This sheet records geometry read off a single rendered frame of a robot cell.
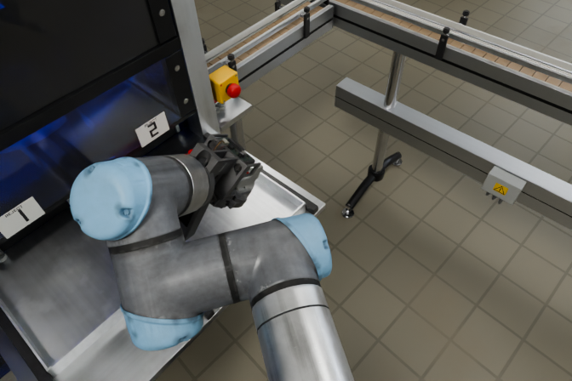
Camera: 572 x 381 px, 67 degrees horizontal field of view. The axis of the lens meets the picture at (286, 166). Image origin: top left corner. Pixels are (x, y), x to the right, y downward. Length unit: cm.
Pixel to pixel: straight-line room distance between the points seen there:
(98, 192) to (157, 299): 12
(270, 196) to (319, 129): 146
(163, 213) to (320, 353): 20
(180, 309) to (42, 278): 69
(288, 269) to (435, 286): 161
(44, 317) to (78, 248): 16
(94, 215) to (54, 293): 66
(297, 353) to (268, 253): 10
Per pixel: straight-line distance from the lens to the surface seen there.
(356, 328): 188
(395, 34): 162
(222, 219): 106
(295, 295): 43
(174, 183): 47
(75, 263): 111
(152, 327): 46
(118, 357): 97
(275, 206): 107
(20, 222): 106
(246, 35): 151
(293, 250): 45
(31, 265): 115
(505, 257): 220
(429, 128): 180
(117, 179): 42
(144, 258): 45
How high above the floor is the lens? 175
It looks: 49 degrees down
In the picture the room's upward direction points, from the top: 2 degrees counter-clockwise
